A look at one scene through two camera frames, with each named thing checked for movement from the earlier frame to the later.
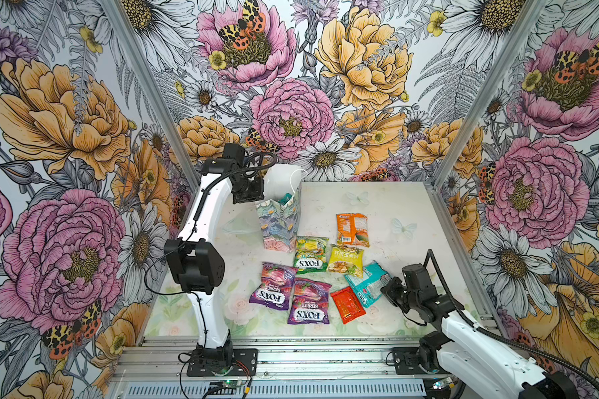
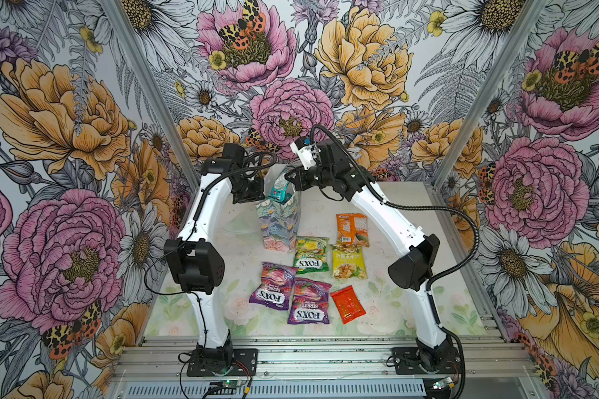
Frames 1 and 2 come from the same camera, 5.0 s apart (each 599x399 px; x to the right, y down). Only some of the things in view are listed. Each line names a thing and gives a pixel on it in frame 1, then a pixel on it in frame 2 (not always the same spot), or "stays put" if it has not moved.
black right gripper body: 398,295 → 314,177
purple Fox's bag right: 310,302 stays put
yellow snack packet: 346,260 stays put
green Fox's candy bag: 310,254 stays put
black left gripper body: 245,190 stays put
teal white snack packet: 368,288 → 279,192
